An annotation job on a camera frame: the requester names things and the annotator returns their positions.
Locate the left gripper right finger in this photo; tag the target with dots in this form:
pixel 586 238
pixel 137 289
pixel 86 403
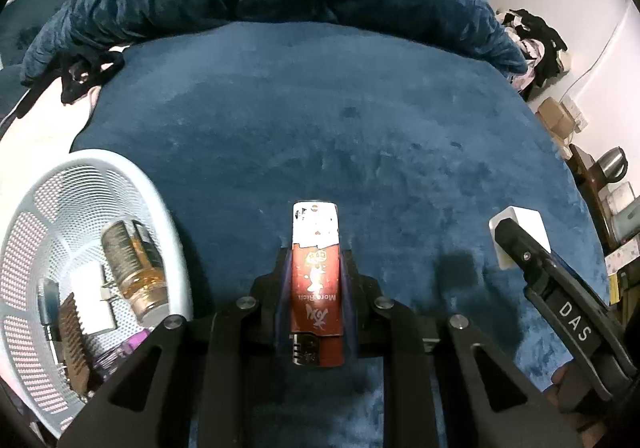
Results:
pixel 361 320

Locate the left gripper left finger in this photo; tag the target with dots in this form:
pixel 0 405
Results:
pixel 273 295

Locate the red white lighter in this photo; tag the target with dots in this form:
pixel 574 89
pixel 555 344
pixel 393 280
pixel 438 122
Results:
pixel 317 328

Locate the white usb charger cube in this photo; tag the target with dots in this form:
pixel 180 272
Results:
pixel 518 235

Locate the purple lighter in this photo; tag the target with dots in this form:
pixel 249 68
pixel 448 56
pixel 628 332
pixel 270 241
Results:
pixel 106 364

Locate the brown wooden comb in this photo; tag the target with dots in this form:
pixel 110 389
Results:
pixel 75 357

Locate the grey spray bottle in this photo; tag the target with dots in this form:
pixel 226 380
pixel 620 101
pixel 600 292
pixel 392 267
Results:
pixel 49 308

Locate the amber perfume bottle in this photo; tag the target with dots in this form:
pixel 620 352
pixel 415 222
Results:
pixel 137 269

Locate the steel kettle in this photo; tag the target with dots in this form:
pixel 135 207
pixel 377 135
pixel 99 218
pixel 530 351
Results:
pixel 613 165

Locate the white charger in basket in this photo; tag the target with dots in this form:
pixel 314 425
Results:
pixel 95 314

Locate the cardboard box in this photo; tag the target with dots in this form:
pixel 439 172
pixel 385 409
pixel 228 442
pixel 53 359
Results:
pixel 563 119

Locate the light blue plastic basket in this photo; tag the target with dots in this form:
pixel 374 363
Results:
pixel 51 228

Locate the pile of clothes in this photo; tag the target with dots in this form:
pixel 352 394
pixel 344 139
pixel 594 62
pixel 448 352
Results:
pixel 545 52

